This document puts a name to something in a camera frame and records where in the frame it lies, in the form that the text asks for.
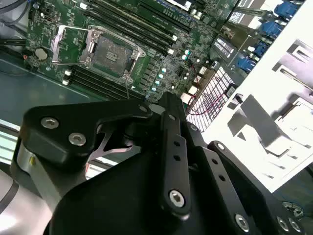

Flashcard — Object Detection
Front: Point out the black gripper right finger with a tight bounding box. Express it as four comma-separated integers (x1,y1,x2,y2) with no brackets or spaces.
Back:
173,93,305,235

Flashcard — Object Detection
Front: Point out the metal socket cover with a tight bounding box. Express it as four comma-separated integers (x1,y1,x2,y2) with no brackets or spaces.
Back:
50,23,99,66

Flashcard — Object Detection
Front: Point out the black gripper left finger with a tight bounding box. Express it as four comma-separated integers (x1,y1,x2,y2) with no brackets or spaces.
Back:
12,92,192,216

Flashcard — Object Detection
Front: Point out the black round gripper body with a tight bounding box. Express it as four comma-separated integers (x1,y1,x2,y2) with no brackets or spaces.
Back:
43,116,237,235

